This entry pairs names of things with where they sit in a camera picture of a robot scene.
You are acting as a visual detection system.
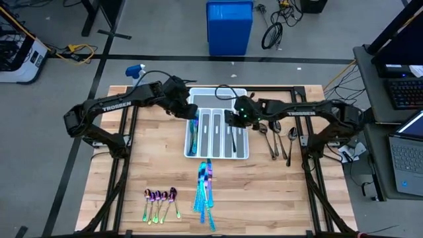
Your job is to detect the grey laptop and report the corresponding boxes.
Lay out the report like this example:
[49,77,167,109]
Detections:
[389,110,423,198]

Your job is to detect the yellow extension cable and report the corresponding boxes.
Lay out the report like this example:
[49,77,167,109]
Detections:
[0,6,96,66]

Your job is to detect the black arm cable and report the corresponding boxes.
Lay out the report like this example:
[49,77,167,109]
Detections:
[134,69,198,87]
[214,84,244,102]

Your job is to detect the black desk monitor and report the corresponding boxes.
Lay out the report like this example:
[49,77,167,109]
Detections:
[370,13,423,79]

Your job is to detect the black aluminium table frame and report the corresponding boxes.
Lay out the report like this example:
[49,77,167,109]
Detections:
[75,85,360,238]

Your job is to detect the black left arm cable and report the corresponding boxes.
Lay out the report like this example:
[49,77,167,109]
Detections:
[134,69,198,87]

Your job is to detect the grey laptop desk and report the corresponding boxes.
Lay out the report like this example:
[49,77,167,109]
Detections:
[363,124,423,202]

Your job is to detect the coiled black cable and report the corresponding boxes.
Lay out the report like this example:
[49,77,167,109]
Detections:
[260,21,284,51]

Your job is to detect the grey monitor desk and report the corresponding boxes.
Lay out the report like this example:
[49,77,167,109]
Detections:
[352,44,423,125]

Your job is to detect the black box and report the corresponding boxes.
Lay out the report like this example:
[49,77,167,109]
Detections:
[299,0,328,14]

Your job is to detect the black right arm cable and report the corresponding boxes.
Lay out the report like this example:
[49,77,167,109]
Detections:
[214,84,244,102]

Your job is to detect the blue plastic bin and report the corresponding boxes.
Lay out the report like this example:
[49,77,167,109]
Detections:
[206,0,254,57]

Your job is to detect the black floor cable bundle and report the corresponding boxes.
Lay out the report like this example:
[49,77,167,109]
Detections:
[254,0,307,27]

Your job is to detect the iridescent fork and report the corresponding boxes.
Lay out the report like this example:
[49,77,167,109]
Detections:
[193,110,200,155]
[190,118,198,155]
[188,125,195,156]

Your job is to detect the white cutlery tray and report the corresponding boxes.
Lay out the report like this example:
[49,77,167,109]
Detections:
[184,87,250,161]

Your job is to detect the black floor stand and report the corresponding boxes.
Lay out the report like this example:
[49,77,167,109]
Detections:
[80,0,133,41]

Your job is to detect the yellow floor cable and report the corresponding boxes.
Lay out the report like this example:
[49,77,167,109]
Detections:
[323,59,358,92]

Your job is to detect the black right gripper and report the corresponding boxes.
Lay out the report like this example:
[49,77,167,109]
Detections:
[224,95,258,130]

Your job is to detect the white equipment cart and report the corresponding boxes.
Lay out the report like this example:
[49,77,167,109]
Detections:
[0,31,50,85]

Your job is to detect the white power adapter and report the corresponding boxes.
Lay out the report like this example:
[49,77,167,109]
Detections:
[337,141,367,163]

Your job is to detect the blue-capped spray bottle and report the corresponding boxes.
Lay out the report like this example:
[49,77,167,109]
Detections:
[125,63,147,87]

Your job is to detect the black keyboard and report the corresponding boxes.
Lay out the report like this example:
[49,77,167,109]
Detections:
[384,77,423,110]

